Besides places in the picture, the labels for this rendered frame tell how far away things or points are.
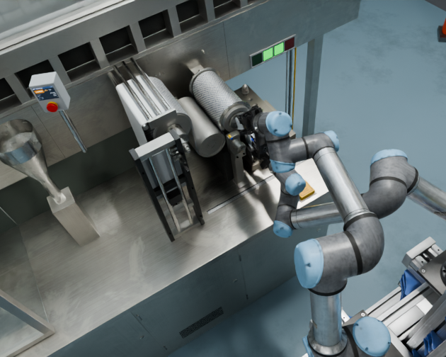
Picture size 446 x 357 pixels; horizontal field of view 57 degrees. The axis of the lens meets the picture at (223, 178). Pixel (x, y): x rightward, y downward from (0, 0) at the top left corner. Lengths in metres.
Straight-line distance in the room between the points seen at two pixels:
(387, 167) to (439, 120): 2.09
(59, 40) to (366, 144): 2.30
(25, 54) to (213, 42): 0.72
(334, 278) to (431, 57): 3.15
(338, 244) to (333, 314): 0.24
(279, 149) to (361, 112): 2.18
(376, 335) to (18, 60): 1.44
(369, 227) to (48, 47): 1.15
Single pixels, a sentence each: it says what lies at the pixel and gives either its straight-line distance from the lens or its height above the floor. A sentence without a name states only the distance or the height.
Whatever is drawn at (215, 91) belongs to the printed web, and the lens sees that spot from 1.64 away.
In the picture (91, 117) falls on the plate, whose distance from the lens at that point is 1.75.
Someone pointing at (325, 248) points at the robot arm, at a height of 1.44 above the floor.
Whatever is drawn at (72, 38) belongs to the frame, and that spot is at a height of 1.61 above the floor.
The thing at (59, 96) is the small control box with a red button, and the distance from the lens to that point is 1.25.
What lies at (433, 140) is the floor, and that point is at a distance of 3.36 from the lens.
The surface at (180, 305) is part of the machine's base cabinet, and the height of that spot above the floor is 0.60.
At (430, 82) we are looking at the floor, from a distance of 3.80.
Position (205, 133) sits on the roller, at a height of 1.23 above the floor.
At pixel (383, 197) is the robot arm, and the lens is 1.39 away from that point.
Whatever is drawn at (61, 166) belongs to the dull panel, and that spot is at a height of 1.11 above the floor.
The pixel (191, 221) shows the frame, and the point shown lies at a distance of 1.70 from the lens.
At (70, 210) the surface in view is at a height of 1.14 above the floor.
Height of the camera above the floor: 2.40
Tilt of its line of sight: 53 degrees down
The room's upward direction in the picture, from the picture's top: 11 degrees counter-clockwise
